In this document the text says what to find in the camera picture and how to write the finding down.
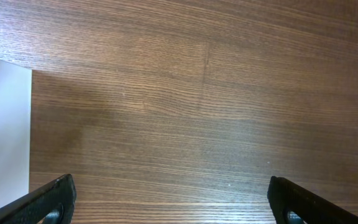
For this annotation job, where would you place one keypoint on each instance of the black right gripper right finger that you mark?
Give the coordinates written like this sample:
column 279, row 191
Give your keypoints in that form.
column 291, row 203

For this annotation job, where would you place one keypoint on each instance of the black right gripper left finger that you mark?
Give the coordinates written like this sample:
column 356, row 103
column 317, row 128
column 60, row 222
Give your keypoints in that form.
column 52, row 203

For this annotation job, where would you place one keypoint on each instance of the white cardboard box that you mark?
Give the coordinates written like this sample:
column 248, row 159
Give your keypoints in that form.
column 15, row 110

